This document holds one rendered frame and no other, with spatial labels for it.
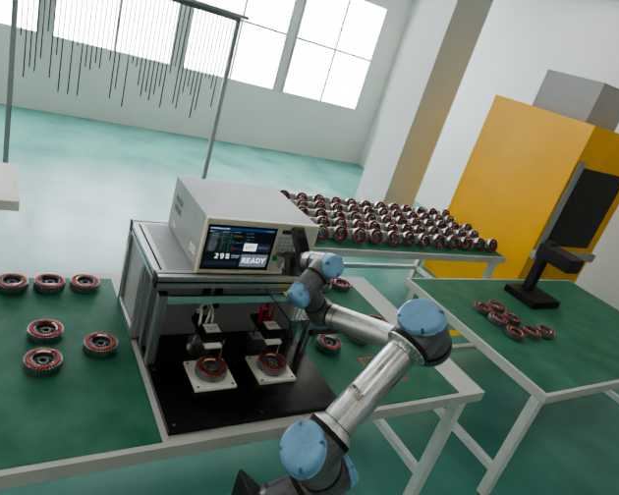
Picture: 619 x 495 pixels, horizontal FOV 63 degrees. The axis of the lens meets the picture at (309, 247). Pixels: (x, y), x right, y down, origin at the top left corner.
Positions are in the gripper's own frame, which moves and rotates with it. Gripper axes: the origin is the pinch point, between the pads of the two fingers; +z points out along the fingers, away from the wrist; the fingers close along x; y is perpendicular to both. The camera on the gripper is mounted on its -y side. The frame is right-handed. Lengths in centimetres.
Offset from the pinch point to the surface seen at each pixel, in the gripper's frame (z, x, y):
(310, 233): -2.1, 11.6, -7.7
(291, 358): 12.8, 15.6, 42.8
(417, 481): 15, 93, 110
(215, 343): 7.2, -19.3, 33.2
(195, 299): 5.6, -28.4, 17.2
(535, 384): -15, 139, 58
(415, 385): -6, 67, 54
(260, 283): 3.8, -4.7, 11.6
